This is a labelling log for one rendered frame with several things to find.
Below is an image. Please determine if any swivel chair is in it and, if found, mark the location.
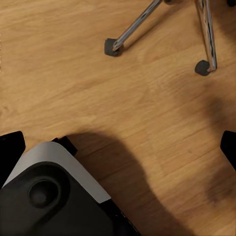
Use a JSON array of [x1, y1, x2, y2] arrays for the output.
[[104, 0, 236, 76]]

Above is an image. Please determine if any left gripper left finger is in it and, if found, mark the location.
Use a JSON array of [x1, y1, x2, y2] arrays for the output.
[[0, 131, 26, 189]]

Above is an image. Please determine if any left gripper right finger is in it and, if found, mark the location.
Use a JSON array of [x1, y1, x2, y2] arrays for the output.
[[220, 131, 236, 170]]

